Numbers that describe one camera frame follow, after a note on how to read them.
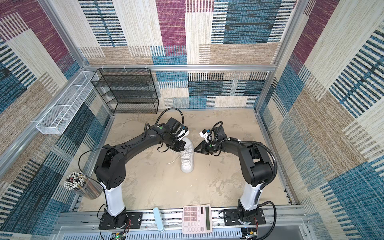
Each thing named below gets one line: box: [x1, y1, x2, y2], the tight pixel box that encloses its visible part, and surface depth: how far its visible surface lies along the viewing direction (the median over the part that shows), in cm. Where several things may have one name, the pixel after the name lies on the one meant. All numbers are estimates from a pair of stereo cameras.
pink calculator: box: [182, 204, 213, 234], surface depth 73 cm
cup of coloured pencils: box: [64, 171, 103, 200], surface depth 71 cm
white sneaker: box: [180, 137, 194, 173], surface depth 90 cm
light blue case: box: [152, 207, 165, 233], surface depth 73 cm
